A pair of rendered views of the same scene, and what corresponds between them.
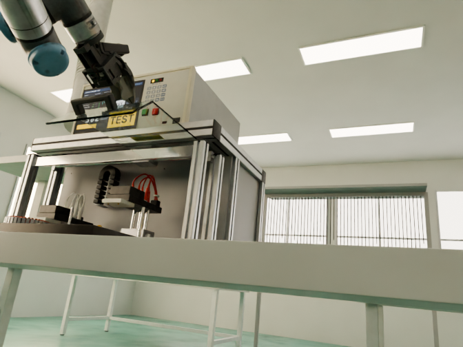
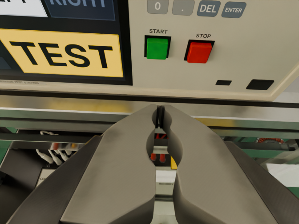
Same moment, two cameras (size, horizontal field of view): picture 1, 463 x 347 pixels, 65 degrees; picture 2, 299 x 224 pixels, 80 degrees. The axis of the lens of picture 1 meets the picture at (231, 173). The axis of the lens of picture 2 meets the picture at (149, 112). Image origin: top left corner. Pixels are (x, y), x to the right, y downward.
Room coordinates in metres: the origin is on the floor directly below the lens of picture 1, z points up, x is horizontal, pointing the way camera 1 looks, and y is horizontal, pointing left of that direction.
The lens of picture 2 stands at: (0.88, 0.34, 1.28)
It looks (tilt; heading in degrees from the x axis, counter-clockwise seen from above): 56 degrees down; 333
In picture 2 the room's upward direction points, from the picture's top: 4 degrees clockwise
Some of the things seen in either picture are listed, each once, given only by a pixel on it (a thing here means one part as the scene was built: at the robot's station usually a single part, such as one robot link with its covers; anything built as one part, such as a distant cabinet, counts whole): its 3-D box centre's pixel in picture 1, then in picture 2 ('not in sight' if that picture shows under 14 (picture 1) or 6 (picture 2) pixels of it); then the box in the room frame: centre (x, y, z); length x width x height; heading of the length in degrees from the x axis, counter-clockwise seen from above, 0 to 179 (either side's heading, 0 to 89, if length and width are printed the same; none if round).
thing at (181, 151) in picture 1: (107, 157); (94, 144); (1.01, 0.37, 1.03); 0.62 x 0.01 x 0.03; 65
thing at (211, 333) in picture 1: (153, 310); not in sight; (4.78, 0.78, 0.37); 2.10 x 0.90 x 0.75; 65
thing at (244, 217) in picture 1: (244, 219); not in sight; (1.15, -0.05, 0.91); 0.28 x 0.03 x 0.32; 155
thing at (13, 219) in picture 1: (27, 226); not in sight; (0.97, 0.52, 0.80); 0.11 x 0.11 x 0.04
